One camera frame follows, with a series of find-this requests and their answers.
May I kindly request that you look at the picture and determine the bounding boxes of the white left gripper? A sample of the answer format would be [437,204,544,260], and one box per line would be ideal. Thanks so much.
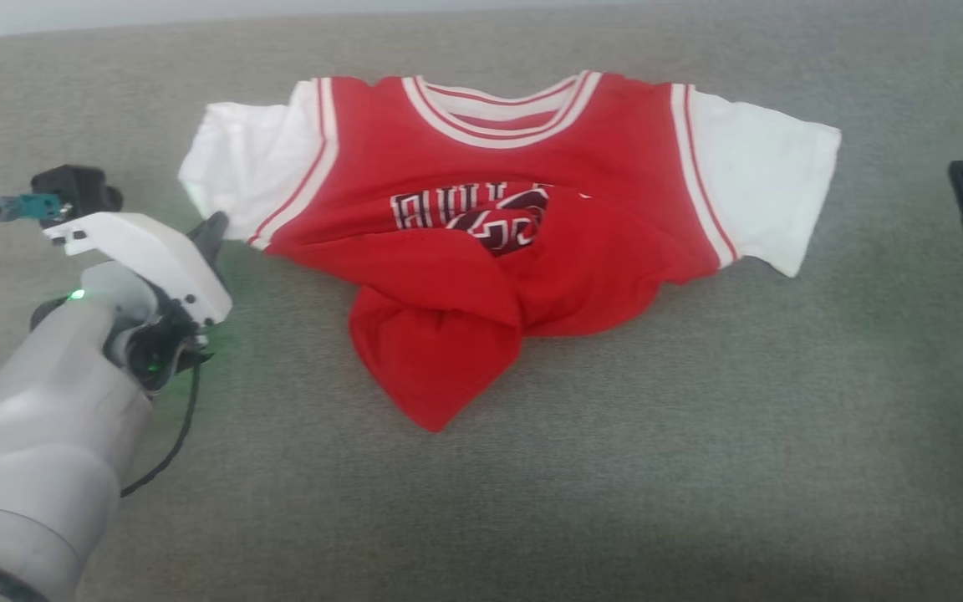
[43,211,233,394]

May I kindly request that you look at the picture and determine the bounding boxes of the grey fabric sofa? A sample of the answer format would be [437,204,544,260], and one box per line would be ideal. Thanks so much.
[0,0,963,602]

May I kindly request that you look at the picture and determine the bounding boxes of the teal cable connector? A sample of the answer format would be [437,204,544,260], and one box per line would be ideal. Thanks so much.
[0,193,62,223]

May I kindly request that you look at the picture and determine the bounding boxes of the red and white basketball jersey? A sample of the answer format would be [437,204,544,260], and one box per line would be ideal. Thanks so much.
[178,70,843,434]

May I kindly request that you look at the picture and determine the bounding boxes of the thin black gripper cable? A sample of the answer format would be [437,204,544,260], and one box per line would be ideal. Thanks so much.
[120,360,201,499]

